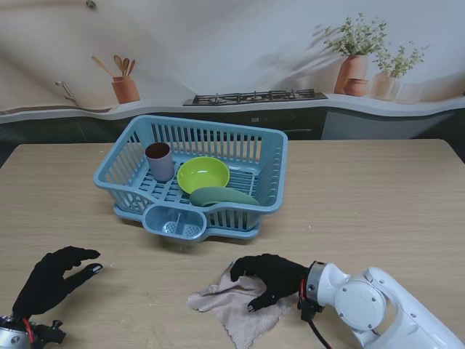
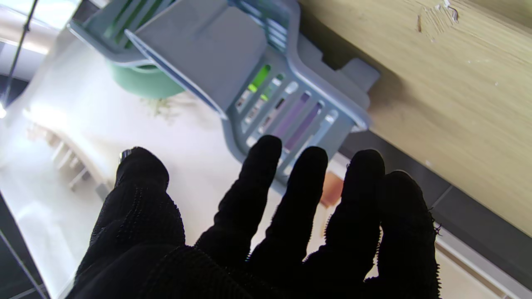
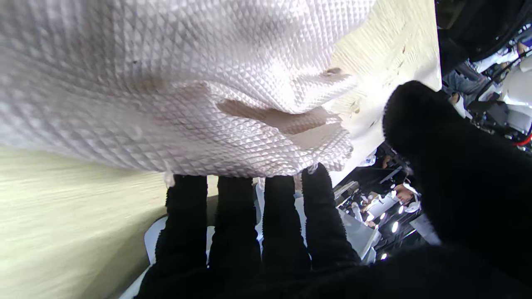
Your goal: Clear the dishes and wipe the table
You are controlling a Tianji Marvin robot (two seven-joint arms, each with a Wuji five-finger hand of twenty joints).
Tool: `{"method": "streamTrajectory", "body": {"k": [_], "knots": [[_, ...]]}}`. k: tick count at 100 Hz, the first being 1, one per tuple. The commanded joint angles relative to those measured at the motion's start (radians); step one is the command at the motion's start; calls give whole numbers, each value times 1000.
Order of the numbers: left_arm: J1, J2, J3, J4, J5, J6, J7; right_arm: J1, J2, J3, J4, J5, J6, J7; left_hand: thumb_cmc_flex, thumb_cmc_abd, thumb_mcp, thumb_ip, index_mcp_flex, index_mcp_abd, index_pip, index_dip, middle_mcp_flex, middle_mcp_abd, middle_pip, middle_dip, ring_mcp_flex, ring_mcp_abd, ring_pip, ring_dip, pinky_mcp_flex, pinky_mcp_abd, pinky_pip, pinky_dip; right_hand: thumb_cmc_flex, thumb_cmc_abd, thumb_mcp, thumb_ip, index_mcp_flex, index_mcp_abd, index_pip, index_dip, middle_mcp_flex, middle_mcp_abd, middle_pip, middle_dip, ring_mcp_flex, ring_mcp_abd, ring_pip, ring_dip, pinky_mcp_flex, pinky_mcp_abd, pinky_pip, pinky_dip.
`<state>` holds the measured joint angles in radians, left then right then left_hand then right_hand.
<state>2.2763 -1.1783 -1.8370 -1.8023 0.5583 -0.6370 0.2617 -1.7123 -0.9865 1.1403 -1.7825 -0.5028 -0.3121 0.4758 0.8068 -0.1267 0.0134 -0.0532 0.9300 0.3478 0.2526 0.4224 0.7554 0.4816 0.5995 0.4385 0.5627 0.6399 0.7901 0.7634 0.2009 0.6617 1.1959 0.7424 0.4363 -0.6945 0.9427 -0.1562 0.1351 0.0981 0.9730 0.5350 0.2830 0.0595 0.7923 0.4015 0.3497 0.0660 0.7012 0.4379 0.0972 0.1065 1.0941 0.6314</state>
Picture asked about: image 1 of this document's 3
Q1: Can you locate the red black left arm cable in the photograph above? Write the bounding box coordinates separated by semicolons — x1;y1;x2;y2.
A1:
22;317;36;343

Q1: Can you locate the printed kitchen backdrop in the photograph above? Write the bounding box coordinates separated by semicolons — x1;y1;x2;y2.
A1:
0;0;465;168

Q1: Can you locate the pale green plate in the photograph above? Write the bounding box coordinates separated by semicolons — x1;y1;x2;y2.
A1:
189;187;262;230

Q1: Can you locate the red black arm cable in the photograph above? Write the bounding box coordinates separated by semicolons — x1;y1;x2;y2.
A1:
299;278;334;349
22;317;36;343

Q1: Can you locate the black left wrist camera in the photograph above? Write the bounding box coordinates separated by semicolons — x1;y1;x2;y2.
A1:
31;319;68;345

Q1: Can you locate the purple plastic cup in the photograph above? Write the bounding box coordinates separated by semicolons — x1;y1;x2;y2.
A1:
145;143;176;182

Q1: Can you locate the lime green bowl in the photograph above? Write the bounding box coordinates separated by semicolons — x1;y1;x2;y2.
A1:
177;156;231;195

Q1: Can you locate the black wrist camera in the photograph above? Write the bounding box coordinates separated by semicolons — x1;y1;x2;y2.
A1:
31;319;68;345
297;297;326;323

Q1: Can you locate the beige wiping cloth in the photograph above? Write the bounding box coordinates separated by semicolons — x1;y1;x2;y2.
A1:
186;261;299;349

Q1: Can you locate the blue plastic dish rack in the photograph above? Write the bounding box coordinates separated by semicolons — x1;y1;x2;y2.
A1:
92;114;289;244

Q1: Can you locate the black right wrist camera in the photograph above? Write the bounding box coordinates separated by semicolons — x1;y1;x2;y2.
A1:
297;297;326;323

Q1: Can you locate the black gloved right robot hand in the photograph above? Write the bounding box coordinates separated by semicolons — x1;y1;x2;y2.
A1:
230;254;310;313

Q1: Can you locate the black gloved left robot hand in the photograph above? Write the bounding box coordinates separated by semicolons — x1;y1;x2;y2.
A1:
12;246;104;317

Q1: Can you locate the red black right arm cable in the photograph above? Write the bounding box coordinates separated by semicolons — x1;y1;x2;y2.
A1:
299;278;334;349

